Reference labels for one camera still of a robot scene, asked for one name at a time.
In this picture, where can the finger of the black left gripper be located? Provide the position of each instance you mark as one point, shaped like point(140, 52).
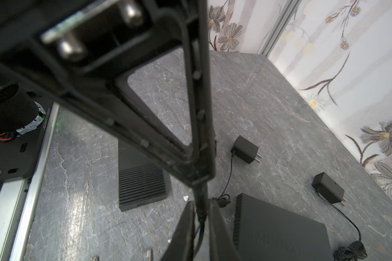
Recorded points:
point(140, 70)

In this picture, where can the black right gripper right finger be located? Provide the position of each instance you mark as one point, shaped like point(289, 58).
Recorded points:
point(220, 243)

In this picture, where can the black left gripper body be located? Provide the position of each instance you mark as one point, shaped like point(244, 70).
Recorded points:
point(88, 21)

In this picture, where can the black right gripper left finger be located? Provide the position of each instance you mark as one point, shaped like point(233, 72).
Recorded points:
point(181, 247)

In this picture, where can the slim ribbed black switch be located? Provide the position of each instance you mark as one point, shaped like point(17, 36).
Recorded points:
point(140, 180)

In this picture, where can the black power adapter with cable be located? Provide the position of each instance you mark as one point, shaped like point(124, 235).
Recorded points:
point(245, 150)

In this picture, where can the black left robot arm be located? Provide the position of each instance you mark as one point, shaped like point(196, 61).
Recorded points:
point(34, 73)

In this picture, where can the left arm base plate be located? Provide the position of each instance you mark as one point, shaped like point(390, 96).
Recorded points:
point(19, 158)

